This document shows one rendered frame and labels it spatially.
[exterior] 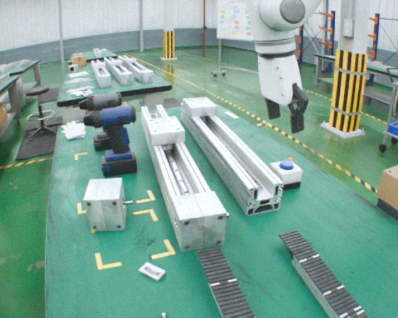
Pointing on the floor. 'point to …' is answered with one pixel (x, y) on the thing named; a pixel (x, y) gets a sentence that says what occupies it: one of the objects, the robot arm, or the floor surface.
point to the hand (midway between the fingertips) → (285, 120)
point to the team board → (232, 26)
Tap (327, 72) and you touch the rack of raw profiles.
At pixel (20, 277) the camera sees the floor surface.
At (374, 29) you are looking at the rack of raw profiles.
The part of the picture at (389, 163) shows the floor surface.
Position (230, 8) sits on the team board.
